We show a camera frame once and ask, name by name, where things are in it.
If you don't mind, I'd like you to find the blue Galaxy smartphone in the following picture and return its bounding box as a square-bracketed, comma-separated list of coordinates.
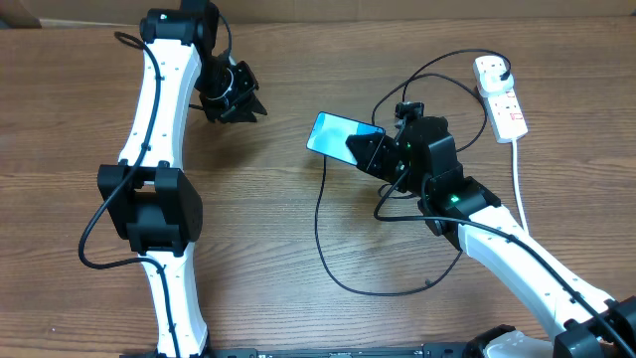
[306, 111, 386, 165]

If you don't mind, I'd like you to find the black USB charging cable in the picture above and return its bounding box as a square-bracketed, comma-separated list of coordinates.
[313, 48, 513, 298]

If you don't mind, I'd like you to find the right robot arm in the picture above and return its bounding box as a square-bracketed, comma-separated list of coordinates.
[345, 116, 635, 357]

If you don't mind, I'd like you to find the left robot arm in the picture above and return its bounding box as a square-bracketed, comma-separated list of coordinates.
[79, 0, 266, 357]

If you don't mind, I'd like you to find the white charger plug adapter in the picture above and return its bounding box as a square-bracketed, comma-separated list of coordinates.
[477, 72, 515, 97]

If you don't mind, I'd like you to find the white power strip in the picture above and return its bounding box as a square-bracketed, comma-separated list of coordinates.
[471, 55, 530, 145]

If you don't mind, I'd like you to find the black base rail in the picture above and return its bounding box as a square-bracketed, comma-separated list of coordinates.
[118, 325, 553, 358]

